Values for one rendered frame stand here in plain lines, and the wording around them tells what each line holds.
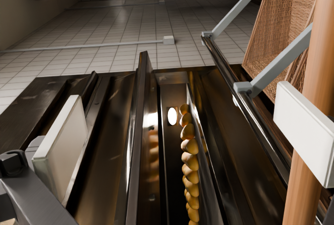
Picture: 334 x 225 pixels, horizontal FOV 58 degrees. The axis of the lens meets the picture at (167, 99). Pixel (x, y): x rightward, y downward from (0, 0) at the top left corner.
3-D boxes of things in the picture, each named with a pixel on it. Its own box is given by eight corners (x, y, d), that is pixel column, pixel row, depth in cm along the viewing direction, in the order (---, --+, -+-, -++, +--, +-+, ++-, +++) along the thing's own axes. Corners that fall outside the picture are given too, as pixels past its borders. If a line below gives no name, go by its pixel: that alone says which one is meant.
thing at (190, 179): (199, 237, 163) (189, 238, 163) (190, 178, 206) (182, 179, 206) (199, 144, 136) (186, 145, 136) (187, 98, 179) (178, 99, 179)
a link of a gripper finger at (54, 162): (60, 209, 15) (44, 210, 15) (88, 133, 21) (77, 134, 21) (46, 158, 13) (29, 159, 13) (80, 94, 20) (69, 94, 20)
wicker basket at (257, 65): (340, 104, 128) (275, 109, 127) (286, 63, 179) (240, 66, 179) (365, -19, 108) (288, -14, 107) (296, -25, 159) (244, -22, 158)
